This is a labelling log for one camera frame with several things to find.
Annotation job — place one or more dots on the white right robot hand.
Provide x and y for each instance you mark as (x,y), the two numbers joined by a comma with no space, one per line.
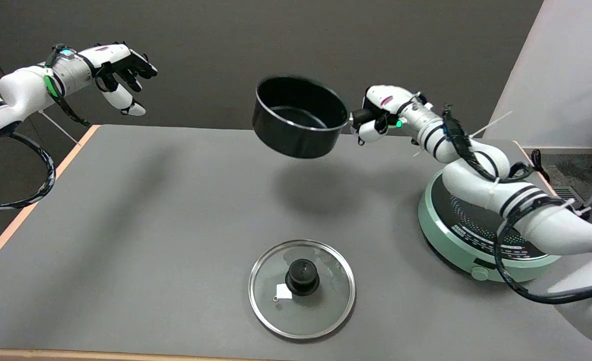
(383,98)

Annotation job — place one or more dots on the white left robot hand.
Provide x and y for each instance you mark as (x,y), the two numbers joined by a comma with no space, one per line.
(118,95)

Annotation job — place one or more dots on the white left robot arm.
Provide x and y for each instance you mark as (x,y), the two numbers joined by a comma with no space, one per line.
(20,93)

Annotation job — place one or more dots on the green round induction cooker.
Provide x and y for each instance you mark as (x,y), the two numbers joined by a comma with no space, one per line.
(448,235)

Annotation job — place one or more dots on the grey slotted floor box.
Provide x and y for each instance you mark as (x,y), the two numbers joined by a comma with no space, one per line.
(570,193)

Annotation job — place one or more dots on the glass lid with black knob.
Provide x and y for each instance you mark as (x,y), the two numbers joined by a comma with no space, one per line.
(321,311)

